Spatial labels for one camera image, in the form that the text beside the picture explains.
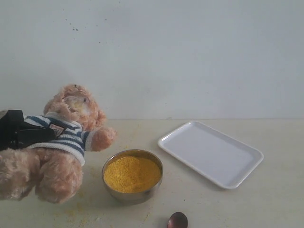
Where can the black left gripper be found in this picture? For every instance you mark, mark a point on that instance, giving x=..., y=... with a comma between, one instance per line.
x=11, y=136

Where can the beige teddy bear striped sweater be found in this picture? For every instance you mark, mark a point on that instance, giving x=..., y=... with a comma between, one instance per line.
x=53, y=169

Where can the yellow millet grains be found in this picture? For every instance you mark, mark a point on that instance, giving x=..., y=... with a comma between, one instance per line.
x=132, y=174

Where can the dark brown wooden spoon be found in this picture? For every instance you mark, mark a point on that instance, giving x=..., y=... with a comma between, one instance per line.
x=177, y=220

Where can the steel bowl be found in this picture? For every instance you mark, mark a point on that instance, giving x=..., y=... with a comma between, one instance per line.
x=138, y=197

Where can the white rectangular plastic tray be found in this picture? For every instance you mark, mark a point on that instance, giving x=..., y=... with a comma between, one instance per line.
x=214, y=155

